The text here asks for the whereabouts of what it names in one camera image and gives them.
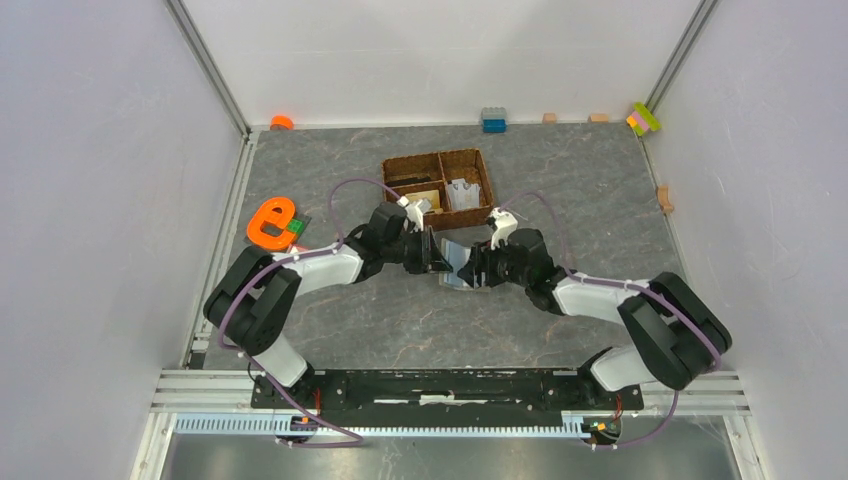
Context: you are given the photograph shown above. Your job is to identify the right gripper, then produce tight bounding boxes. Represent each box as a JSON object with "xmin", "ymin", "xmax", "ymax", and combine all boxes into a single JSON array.
[{"xmin": 456, "ymin": 234, "xmax": 531, "ymax": 290}]

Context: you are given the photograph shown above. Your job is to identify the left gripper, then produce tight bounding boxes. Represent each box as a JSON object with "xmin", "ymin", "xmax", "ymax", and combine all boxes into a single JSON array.
[{"xmin": 383, "ymin": 225, "xmax": 453, "ymax": 275}]

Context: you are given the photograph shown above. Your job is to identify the grey card holder wallet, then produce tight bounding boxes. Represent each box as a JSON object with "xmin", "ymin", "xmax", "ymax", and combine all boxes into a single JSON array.
[{"xmin": 439, "ymin": 238, "xmax": 489, "ymax": 291}]

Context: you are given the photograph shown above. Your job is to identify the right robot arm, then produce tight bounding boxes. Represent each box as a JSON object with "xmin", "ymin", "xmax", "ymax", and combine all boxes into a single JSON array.
[{"xmin": 458, "ymin": 228, "xmax": 732, "ymax": 408}]

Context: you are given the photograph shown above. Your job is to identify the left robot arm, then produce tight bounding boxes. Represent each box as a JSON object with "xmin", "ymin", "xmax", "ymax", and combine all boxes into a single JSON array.
[{"xmin": 202, "ymin": 200, "xmax": 452, "ymax": 408}]

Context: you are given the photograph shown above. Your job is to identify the yellow card in basket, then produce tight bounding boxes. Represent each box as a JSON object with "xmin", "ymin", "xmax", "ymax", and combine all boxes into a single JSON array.
[{"xmin": 407, "ymin": 189, "xmax": 441, "ymax": 210}]

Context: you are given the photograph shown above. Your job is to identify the white cards in basket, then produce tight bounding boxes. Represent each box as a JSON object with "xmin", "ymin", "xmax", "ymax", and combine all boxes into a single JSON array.
[{"xmin": 446, "ymin": 178, "xmax": 481, "ymax": 211}]

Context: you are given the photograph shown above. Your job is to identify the brown wicker divided basket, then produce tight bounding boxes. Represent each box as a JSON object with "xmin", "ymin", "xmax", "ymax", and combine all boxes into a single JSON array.
[{"xmin": 381, "ymin": 148, "xmax": 496, "ymax": 231}]

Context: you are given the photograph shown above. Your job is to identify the black item in basket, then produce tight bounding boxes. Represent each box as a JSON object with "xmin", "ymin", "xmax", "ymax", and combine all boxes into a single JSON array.
[{"xmin": 385, "ymin": 175, "xmax": 432, "ymax": 188}]

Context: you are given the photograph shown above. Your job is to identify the green toy block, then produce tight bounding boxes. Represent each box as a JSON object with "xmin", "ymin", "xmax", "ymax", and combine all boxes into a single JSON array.
[{"xmin": 286, "ymin": 218, "xmax": 308, "ymax": 236}]

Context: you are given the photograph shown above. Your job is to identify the blue grey toy brick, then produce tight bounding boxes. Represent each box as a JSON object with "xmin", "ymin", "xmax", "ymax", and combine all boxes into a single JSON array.
[{"xmin": 480, "ymin": 107, "xmax": 508, "ymax": 134}]

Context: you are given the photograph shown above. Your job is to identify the wooden arch block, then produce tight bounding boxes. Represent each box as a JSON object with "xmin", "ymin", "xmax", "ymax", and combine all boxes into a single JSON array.
[{"xmin": 656, "ymin": 185, "xmax": 675, "ymax": 215}]

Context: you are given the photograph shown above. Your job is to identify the orange round cap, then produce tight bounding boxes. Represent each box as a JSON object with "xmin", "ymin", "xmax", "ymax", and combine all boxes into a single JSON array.
[{"xmin": 269, "ymin": 115, "xmax": 294, "ymax": 130}]

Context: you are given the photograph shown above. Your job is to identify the multicolour toy brick stack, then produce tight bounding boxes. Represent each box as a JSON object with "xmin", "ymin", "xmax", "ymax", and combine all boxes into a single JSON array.
[{"xmin": 626, "ymin": 102, "xmax": 662, "ymax": 137}]

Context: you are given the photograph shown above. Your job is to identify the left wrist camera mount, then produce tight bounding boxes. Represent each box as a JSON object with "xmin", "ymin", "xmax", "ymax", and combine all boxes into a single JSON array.
[{"xmin": 396, "ymin": 196, "xmax": 432, "ymax": 231}]

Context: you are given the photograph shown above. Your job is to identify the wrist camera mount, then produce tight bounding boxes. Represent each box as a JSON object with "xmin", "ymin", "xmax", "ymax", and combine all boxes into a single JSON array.
[
  {"xmin": 486, "ymin": 207, "xmax": 518, "ymax": 250},
  {"xmin": 396, "ymin": 196, "xmax": 432, "ymax": 231}
]

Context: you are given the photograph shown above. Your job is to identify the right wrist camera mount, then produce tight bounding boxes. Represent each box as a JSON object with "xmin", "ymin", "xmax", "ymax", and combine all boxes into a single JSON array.
[{"xmin": 486, "ymin": 207, "xmax": 518, "ymax": 250}]

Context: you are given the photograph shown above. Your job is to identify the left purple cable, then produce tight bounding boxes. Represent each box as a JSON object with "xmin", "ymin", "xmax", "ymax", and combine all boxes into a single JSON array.
[{"xmin": 217, "ymin": 177, "xmax": 405, "ymax": 450}]

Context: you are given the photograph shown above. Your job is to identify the purple cable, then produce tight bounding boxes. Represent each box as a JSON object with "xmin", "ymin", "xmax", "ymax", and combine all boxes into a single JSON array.
[
  {"xmin": 500, "ymin": 190, "xmax": 723, "ymax": 452},
  {"xmin": 217, "ymin": 177, "xmax": 405, "ymax": 450}
]

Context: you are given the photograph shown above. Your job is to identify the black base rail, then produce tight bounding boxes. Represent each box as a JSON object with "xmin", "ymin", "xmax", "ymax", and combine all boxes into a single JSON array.
[{"xmin": 288, "ymin": 368, "xmax": 644, "ymax": 427}]

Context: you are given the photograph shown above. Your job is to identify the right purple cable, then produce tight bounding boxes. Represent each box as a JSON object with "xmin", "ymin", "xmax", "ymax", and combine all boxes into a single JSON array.
[{"xmin": 500, "ymin": 190, "xmax": 723, "ymax": 452}]

